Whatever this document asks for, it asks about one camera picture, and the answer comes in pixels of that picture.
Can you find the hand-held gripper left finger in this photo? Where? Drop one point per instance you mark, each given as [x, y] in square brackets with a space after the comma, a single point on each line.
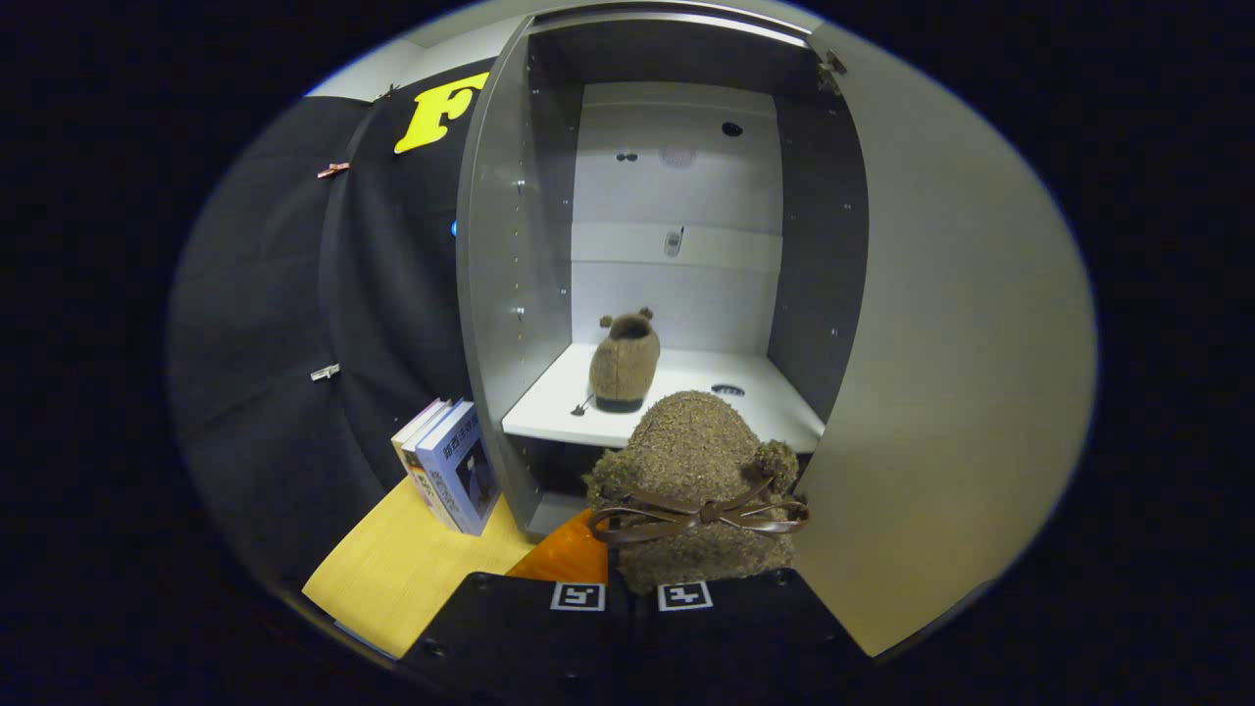
[520, 637]

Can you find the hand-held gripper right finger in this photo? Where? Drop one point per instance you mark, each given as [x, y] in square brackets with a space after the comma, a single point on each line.
[726, 637]

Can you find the brown fluffy shoe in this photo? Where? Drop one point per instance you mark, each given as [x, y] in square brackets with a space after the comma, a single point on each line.
[691, 451]
[625, 363]

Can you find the beige shoe cabinet door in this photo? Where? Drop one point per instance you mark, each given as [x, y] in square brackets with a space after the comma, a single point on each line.
[961, 343]

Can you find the grey shoe cabinet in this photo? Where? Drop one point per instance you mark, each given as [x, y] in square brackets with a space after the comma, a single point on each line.
[515, 245]

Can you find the white cabinet shelf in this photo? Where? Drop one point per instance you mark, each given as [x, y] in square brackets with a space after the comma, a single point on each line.
[686, 378]

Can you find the blue cover book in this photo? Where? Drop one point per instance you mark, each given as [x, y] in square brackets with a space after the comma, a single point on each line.
[461, 471]

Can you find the dark spine book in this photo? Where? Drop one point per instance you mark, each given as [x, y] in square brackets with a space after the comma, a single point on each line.
[422, 471]

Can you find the white cloth clip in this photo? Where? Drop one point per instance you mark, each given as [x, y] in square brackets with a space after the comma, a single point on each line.
[325, 373]

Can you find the black backdrop cloth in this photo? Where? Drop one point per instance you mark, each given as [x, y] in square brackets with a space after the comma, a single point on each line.
[294, 294]

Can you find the brown cloth clip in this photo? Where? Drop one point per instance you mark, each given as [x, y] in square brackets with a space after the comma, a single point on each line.
[332, 171]

